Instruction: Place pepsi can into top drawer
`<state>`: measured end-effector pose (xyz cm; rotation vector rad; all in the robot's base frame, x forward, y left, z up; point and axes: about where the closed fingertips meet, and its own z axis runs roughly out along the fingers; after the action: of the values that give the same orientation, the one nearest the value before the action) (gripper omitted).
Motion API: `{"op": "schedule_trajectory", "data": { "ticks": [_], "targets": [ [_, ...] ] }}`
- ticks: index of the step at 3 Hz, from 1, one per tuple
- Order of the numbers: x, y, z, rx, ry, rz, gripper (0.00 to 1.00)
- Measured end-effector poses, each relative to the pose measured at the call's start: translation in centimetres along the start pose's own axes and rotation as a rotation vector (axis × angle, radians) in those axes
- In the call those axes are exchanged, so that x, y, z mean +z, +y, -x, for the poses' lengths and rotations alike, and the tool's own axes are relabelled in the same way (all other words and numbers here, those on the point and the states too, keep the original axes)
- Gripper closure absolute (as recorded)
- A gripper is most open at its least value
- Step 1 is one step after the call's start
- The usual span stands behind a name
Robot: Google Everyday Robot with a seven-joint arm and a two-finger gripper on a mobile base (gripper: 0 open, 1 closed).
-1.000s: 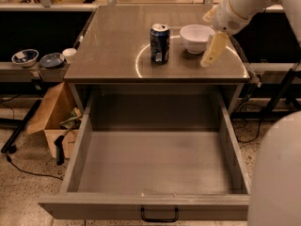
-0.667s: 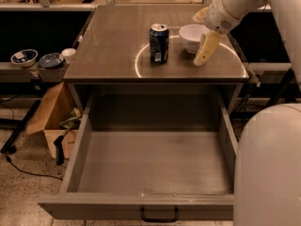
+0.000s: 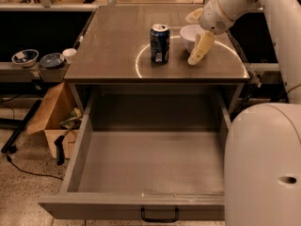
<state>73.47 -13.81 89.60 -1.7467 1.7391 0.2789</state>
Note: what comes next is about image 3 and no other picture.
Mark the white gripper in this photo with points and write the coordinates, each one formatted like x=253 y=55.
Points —
x=213 y=18

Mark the blue pepsi can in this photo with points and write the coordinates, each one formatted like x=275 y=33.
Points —
x=159 y=43

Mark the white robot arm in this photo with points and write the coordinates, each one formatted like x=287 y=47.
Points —
x=262 y=165

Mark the open grey top drawer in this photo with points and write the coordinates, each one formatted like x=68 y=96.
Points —
x=152 y=151

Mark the white ceramic bowl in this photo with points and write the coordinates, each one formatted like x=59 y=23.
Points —
x=188 y=35

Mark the small white cup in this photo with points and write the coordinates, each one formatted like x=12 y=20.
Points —
x=69 y=54

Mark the dark blue bowl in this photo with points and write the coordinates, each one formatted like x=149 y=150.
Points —
x=52 y=61

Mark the open cardboard box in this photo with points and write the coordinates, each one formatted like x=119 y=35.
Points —
x=55 y=107

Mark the black pole on floor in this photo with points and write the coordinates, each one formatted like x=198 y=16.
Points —
x=17 y=126

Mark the grey side shelf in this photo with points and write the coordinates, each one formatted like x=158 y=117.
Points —
x=10 y=73

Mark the black handled tool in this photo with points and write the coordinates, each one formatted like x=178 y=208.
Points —
x=60 y=155

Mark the black drawer handle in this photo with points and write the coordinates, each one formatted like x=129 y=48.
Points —
x=159 y=216

